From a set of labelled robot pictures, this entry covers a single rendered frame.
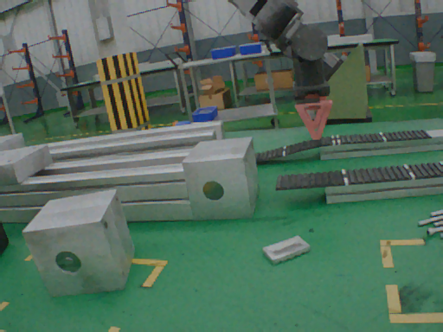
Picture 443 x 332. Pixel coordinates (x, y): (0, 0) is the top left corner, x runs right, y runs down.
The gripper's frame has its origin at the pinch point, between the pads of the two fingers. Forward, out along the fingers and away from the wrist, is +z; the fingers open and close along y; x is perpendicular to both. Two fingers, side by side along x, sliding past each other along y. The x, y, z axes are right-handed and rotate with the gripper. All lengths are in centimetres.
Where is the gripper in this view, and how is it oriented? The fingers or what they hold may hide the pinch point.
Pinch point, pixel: (314, 129)
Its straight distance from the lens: 72.9
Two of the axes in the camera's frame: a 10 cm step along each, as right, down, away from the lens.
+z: 1.6, 9.3, 3.3
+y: -1.8, 3.5, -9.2
